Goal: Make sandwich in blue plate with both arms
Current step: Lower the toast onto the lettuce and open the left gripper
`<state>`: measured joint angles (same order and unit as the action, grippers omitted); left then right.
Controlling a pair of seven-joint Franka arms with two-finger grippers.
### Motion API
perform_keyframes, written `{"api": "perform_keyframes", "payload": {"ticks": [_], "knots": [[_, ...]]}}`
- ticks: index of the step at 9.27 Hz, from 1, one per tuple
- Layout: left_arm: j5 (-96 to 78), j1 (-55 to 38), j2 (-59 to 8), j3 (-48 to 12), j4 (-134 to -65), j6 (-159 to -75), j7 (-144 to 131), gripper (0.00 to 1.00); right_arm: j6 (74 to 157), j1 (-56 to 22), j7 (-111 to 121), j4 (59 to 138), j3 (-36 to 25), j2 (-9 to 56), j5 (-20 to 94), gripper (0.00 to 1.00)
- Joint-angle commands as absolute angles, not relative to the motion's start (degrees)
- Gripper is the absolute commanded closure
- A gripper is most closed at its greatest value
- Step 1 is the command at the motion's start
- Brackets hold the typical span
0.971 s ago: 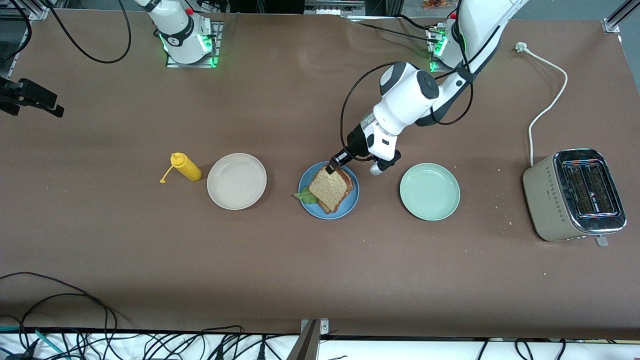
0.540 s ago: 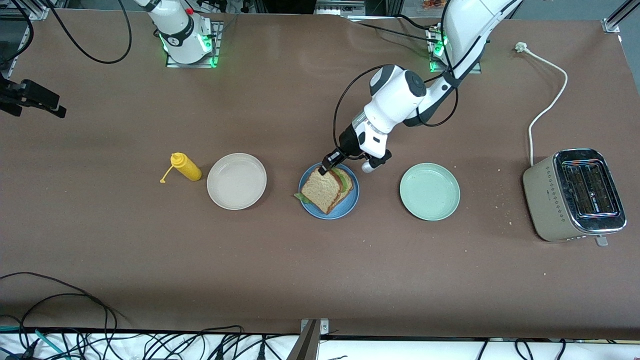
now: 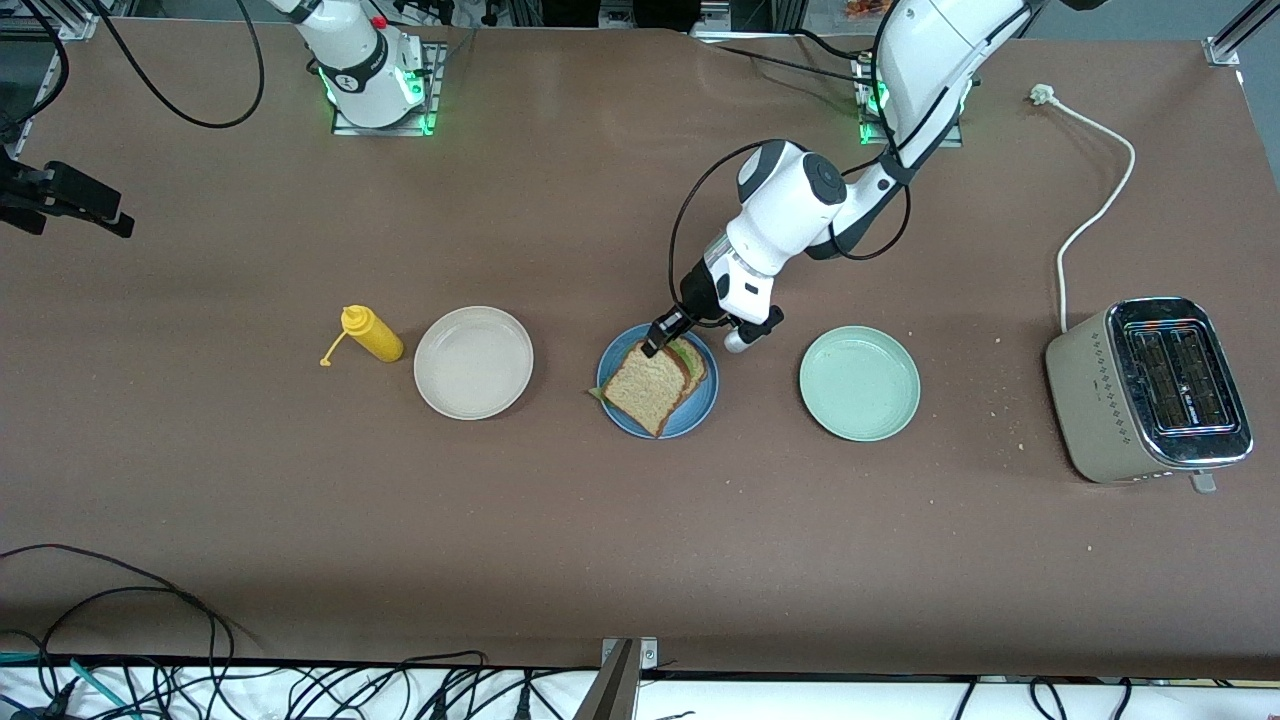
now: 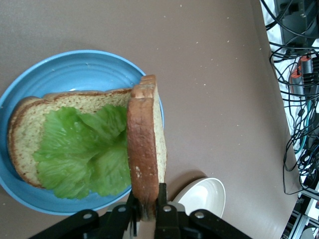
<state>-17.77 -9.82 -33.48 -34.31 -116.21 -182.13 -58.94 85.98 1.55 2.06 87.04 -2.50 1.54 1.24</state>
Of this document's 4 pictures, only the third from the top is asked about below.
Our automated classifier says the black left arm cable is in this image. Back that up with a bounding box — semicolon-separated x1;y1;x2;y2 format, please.
667;0;1031;331

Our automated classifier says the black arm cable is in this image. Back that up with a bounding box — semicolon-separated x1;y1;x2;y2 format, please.
0;0;267;151
667;0;1031;331

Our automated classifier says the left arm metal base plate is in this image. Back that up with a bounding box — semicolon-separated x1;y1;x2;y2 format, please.
857;55;966;149

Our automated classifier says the brown table cover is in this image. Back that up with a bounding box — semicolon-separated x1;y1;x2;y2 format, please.
0;18;1280;681

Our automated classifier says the teal cable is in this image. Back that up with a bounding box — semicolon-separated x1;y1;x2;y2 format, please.
0;650;136;719

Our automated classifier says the brown bread slice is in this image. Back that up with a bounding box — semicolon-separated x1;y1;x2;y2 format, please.
601;342;693;438
665;338;710;399

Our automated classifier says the thin black base cable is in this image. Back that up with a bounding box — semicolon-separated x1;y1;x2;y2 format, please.
712;44;876;86

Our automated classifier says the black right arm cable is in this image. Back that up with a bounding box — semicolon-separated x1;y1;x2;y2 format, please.
0;0;267;151

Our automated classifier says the thick black base cable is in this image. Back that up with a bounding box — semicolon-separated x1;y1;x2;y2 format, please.
790;28;879;63

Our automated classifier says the aluminium frame profile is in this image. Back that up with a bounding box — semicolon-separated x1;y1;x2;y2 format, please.
18;0;101;141
1203;0;1280;69

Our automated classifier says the blue round plate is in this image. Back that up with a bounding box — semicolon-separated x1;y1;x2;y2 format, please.
596;322;720;441

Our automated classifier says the silver beige toaster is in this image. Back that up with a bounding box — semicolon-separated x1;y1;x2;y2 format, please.
1045;296;1255;495

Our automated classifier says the yellow mustard squeeze bottle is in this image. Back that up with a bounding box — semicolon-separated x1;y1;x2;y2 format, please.
318;304;405;368

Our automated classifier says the green lettuce leaf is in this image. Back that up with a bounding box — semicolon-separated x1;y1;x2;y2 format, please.
586;340;701;403

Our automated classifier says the green round plate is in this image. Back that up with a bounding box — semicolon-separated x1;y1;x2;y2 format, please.
798;325;922;443

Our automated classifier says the white toaster power cord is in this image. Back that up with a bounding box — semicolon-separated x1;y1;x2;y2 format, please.
1030;84;1138;333

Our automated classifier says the grey metal bracket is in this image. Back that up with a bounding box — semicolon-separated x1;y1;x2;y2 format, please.
572;637;659;720

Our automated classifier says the beige round plate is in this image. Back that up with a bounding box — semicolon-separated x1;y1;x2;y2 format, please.
413;305;535;421

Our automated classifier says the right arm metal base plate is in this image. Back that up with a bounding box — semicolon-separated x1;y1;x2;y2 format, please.
330;42;443;137

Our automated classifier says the black looped cable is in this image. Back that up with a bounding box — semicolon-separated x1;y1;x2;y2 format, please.
40;586;219;666
0;545;236;666

